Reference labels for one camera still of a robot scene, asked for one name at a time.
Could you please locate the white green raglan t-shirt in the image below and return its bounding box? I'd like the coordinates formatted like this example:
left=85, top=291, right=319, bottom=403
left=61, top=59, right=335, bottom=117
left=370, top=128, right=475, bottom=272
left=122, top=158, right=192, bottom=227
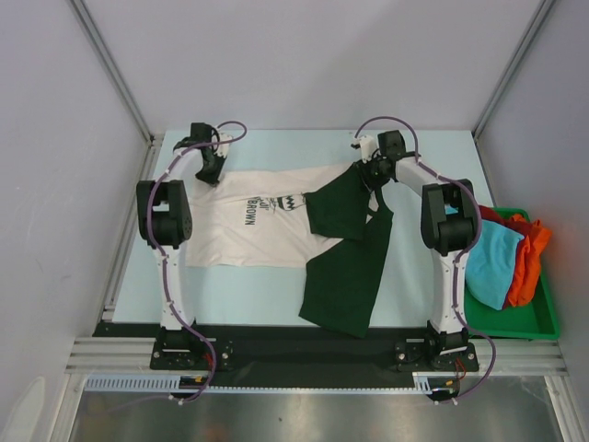
left=185, top=164, right=394, bottom=338

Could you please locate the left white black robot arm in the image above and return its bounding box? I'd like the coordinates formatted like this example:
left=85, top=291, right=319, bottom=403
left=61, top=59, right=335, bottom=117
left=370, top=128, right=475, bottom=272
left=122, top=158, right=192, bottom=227
left=135, top=122, right=233, bottom=368

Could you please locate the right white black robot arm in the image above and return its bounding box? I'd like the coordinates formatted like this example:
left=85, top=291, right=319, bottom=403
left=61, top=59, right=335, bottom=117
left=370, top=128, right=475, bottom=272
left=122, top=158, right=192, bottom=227
left=351, top=131, right=481, bottom=369

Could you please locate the light blue t-shirt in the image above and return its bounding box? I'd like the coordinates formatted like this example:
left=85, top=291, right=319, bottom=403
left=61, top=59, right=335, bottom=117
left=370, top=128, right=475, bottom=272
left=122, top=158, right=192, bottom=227
left=466, top=220, right=524, bottom=310

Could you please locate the red t-shirt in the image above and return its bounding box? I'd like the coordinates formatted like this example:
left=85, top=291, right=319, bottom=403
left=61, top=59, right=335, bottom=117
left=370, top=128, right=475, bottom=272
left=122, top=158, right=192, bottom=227
left=479, top=205, right=528, bottom=236

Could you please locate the orange t-shirt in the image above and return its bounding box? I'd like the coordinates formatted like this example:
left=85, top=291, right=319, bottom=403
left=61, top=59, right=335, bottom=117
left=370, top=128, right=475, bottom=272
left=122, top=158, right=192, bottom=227
left=505, top=214, right=552, bottom=307

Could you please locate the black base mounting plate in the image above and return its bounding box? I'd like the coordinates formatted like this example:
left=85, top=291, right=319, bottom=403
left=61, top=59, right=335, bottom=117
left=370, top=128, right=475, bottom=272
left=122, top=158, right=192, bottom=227
left=93, top=322, right=479, bottom=391

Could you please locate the green plastic bin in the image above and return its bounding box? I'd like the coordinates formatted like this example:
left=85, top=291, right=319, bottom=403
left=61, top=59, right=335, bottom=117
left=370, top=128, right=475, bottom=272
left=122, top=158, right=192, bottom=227
left=465, top=207, right=560, bottom=340

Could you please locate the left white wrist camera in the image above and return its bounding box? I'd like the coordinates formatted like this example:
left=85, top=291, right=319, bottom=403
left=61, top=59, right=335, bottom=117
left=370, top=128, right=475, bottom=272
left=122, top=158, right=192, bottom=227
left=214, top=132, right=233, bottom=158

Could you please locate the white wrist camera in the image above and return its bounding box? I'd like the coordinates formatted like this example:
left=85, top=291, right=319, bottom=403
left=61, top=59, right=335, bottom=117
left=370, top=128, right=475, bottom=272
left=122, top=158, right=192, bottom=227
left=214, top=132, right=233, bottom=158
left=351, top=135, right=378, bottom=163

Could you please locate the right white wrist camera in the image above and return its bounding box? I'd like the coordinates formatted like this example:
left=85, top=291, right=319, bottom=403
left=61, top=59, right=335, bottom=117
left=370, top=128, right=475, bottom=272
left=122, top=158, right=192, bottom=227
left=351, top=135, right=378, bottom=163

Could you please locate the left aluminium frame post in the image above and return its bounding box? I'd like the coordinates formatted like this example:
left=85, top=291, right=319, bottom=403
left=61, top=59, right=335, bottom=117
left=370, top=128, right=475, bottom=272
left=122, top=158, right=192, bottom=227
left=66, top=0, right=154, bottom=144

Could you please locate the aluminium frame post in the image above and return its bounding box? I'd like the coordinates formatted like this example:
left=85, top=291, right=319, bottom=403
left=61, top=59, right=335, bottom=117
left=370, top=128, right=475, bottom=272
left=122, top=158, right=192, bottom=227
left=471, top=0, right=559, bottom=142
left=66, top=0, right=154, bottom=144

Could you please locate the grey slotted cable duct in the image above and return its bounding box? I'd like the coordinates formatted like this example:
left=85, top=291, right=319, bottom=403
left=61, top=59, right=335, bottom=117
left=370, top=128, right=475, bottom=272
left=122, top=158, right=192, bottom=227
left=85, top=374, right=456, bottom=395

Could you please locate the right aluminium frame post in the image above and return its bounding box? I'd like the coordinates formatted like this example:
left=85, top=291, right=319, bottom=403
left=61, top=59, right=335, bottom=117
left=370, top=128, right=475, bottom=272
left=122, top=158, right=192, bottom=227
left=471, top=0, right=559, bottom=142

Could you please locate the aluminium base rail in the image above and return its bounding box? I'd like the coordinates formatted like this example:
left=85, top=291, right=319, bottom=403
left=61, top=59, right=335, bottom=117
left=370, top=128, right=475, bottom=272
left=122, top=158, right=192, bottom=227
left=65, top=337, right=568, bottom=377

